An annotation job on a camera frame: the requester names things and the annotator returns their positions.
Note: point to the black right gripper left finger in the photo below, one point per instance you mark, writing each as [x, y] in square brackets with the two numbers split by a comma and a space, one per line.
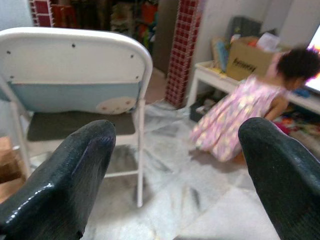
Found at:
[62, 187]

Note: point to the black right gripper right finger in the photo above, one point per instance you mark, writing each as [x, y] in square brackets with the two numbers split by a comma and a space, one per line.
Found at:
[287, 187]

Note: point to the brown wooden box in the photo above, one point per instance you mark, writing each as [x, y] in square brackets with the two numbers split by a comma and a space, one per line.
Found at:
[10, 162]

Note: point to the pile of colourful toys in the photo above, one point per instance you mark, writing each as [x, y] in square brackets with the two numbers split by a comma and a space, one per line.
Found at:
[300, 125]

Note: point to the child in pink dress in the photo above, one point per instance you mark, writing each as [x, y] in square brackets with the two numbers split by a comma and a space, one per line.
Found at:
[235, 112]

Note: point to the white folding chair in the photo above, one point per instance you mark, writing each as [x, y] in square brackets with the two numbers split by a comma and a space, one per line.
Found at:
[75, 62]

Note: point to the white low TV bench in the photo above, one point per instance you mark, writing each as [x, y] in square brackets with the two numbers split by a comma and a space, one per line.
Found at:
[215, 77]

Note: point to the brown cardboard box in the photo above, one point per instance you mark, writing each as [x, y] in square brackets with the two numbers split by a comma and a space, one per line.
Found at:
[245, 62]

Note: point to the white plastic bag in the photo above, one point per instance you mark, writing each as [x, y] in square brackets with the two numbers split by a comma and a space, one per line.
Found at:
[268, 41]

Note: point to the colourful picture book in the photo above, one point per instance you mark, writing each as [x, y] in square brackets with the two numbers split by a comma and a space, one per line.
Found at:
[221, 53]

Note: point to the red tiled pillar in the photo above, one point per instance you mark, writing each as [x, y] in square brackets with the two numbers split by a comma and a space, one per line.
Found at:
[182, 62]
[42, 12]

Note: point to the shelf with colourful goods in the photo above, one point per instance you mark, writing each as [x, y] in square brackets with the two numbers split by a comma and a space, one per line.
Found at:
[120, 17]

